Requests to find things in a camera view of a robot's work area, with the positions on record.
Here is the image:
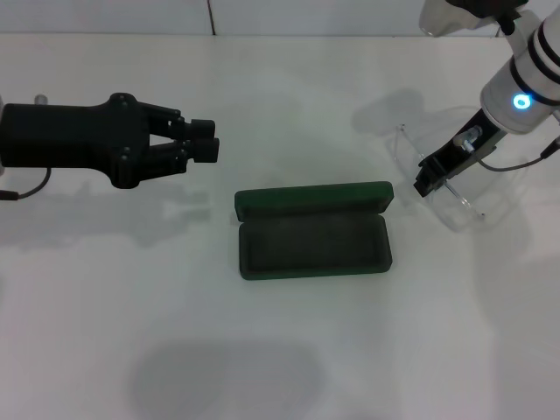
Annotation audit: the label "left arm cable with plug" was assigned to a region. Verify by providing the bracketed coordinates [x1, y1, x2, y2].
[0, 168, 53, 202]

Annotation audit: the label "arm cable with plug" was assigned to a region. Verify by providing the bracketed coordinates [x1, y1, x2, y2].
[0, 168, 53, 202]
[478, 136, 560, 170]

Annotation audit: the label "right gripper wire connector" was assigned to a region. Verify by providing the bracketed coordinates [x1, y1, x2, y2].
[454, 126, 483, 153]

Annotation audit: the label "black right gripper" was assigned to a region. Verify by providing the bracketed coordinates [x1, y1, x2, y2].
[413, 108, 511, 198]

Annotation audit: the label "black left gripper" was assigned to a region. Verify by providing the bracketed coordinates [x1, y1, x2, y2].
[0, 93, 220, 190]

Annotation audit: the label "clear white glasses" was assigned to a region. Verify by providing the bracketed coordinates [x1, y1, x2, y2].
[390, 103, 522, 232]

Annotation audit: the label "right arm cable with plug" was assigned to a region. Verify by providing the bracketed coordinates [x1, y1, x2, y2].
[478, 136, 560, 170]

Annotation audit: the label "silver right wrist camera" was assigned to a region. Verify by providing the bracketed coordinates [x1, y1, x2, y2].
[418, 0, 533, 39]

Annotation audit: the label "green glasses case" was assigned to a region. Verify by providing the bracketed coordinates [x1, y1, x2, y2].
[234, 180, 394, 281]

